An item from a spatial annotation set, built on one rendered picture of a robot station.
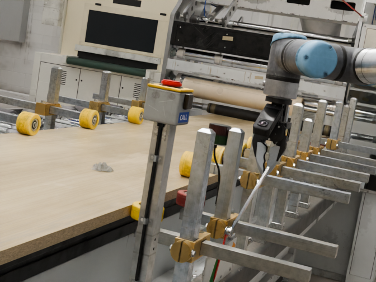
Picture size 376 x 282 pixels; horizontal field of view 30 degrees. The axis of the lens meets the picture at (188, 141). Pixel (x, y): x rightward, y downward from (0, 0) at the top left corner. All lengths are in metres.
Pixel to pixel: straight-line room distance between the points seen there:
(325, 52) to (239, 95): 2.78
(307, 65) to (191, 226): 0.47
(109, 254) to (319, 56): 0.70
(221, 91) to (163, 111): 3.21
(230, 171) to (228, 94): 2.69
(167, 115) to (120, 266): 0.63
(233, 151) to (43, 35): 10.06
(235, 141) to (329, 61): 0.32
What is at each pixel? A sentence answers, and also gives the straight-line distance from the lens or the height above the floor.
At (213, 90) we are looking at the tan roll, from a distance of 4.55.
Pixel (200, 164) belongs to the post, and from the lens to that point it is 1.60.
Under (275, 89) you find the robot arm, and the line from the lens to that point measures 1.84.
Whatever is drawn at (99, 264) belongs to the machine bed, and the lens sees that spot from 1.73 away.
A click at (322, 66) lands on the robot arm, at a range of 1.73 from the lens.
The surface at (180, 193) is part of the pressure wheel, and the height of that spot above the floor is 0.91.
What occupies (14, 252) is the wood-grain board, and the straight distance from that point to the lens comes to 1.32.
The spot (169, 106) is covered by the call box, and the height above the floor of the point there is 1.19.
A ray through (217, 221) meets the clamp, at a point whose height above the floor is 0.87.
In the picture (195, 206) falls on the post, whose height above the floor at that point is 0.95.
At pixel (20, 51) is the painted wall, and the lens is 11.96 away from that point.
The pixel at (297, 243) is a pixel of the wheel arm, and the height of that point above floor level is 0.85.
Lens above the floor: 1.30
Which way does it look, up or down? 7 degrees down
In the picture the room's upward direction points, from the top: 9 degrees clockwise
